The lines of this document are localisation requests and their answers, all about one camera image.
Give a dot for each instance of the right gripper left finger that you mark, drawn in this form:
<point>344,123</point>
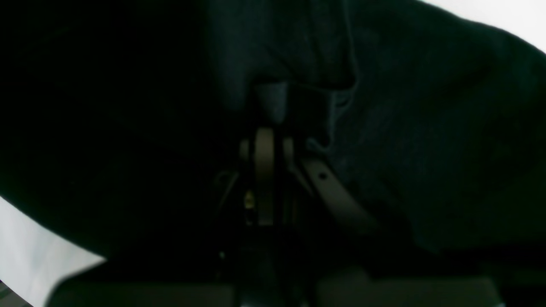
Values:
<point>226,262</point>

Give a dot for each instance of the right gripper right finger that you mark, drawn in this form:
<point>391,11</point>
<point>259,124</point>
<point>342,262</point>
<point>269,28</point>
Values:
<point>351,260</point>

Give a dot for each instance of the black T-shirt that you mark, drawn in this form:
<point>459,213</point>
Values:
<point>117,116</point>

